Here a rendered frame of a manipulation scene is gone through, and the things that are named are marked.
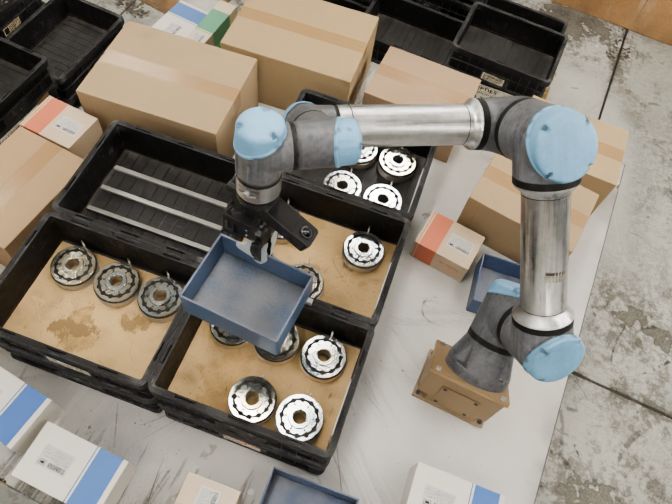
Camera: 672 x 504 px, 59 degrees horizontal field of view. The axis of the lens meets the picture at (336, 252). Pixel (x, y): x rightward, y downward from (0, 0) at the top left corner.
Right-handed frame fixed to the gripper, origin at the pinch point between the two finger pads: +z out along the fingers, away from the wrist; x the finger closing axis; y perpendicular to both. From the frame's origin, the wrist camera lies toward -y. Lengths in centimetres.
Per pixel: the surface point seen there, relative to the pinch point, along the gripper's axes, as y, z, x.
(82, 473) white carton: 17, 36, 45
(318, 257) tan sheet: -3.3, 27.3, -22.1
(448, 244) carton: -31, 31, -46
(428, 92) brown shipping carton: -7, 20, -86
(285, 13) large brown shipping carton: 43, 16, -88
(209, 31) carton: 63, 24, -78
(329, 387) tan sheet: -20.5, 29.3, 6.1
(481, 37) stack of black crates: -9, 51, -167
